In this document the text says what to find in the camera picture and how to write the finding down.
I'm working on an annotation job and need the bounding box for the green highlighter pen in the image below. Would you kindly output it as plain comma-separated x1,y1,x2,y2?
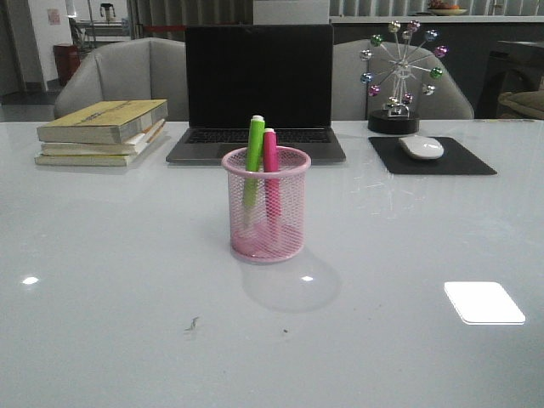
243,115,265,228

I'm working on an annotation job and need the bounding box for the pink highlighter pen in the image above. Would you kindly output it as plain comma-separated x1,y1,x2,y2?
263,128,281,238

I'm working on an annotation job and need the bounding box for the pink mesh pen holder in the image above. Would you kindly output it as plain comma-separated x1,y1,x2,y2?
222,146,311,263

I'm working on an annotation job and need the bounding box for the grey open laptop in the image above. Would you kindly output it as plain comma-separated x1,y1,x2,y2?
166,24,346,165

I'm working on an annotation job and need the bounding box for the ferris wheel desk ornament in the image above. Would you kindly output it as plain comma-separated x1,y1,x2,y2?
360,20,445,134

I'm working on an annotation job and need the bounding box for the middle cream book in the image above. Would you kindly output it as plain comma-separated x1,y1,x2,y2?
41,119,165,156

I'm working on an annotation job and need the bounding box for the cream book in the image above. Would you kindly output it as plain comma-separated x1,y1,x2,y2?
41,119,165,156
35,151,143,167

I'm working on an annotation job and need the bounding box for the right grey armchair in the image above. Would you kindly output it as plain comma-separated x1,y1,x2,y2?
331,39,474,121

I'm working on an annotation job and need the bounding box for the grey armchair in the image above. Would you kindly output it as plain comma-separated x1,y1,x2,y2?
331,39,474,121
54,37,189,122

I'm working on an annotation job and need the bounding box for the white computer mouse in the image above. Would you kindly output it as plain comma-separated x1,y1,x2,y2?
399,135,445,160

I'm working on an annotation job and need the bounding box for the bottom cream book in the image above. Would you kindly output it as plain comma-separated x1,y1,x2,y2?
35,151,143,167

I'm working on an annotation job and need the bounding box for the left grey armchair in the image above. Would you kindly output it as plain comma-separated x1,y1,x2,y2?
54,37,189,122

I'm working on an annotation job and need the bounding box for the black mouse pad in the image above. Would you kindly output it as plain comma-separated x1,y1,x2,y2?
369,136,497,175

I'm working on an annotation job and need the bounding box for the top yellow book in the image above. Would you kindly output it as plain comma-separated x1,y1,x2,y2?
37,99,168,145

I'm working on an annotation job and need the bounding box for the red trash bin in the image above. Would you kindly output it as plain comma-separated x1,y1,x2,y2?
53,43,81,86

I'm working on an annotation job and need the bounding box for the fruit bowl on counter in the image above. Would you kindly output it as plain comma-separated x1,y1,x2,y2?
428,0,467,16

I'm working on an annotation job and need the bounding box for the beige cushion at right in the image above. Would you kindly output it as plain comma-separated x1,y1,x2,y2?
498,90,544,120

